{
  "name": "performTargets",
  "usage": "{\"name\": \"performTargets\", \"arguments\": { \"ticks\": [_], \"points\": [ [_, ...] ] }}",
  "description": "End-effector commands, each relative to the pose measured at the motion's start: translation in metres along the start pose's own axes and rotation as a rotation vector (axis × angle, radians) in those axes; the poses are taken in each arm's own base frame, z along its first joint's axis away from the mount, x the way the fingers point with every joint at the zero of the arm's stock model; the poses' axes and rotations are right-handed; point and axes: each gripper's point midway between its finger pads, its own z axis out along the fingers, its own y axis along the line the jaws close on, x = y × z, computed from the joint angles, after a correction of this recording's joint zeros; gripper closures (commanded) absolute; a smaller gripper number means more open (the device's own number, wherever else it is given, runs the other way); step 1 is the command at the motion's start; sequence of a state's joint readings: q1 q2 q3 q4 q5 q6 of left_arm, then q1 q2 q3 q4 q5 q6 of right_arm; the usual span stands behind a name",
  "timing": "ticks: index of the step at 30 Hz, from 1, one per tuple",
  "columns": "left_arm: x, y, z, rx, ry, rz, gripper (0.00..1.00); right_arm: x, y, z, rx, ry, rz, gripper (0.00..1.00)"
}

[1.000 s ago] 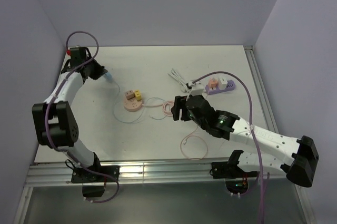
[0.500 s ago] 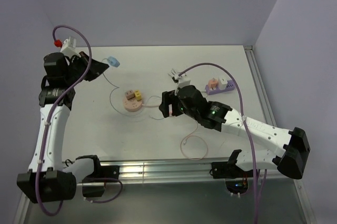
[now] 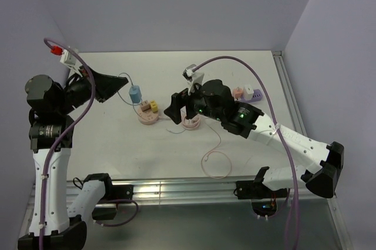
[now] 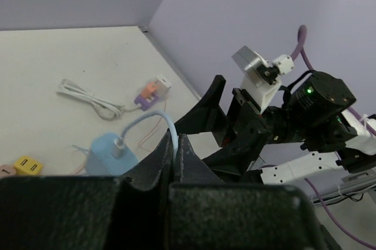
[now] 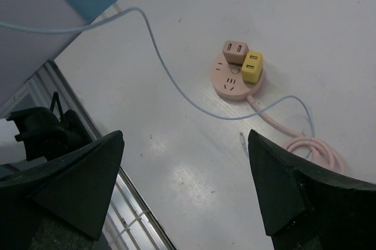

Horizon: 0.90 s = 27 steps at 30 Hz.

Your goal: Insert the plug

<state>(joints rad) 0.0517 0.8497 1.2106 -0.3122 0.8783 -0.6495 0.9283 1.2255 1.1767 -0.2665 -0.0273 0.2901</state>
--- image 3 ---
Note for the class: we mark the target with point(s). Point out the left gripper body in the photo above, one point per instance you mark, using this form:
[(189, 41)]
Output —
[(79, 92)]

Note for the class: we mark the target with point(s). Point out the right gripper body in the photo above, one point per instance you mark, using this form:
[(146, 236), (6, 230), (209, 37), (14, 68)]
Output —
[(201, 106)]

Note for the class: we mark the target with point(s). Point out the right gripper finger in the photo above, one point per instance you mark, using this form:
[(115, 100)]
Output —
[(173, 111), (192, 110)]

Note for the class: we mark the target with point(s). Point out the yellow charger plug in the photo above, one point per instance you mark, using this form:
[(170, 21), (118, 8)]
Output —
[(154, 107)]

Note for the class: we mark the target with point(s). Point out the blue charger plug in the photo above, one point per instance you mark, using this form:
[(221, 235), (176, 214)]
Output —
[(135, 94)]

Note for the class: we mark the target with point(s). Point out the dusty pink charger plug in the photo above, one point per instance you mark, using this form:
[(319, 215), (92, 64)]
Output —
[(144, 106)]

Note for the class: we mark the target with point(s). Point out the white 80W charger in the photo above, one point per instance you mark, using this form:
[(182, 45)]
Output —
[(248, 91)]

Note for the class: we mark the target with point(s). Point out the pink round power socket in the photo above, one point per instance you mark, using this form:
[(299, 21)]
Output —
[(147, 117)]

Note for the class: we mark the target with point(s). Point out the purple power strip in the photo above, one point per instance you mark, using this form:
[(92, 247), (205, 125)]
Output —
[(257, 96)]

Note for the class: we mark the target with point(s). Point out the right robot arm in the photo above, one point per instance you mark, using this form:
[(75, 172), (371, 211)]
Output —
[(317, 166)]

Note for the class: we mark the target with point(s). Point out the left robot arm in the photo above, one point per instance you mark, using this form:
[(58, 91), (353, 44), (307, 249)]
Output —
[(54, 224)]

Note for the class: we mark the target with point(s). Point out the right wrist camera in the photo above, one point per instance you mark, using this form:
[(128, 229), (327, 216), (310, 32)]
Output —
[(192, 77)]

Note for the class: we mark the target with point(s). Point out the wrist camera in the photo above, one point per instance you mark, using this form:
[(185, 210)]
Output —
[(192, 77), (66, 58)]

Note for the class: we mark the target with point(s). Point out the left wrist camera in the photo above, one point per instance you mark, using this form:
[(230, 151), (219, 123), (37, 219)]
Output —
[(66, 58)]

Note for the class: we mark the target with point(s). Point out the aluminium front rail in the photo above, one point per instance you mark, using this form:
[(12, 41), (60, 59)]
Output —
[(156, 192)]

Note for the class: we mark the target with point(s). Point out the aluminium rail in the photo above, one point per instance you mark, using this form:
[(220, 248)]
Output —
[(288, 93), (156, 192)]

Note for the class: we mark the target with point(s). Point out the aluminium right rail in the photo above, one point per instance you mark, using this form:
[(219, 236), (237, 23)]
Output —
[(288, 93)]

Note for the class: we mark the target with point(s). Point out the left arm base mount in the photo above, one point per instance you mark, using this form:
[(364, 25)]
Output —
[(107, 207)]

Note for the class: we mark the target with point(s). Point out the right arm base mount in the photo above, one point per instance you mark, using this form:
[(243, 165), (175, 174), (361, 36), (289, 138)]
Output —
[(263, 199)]

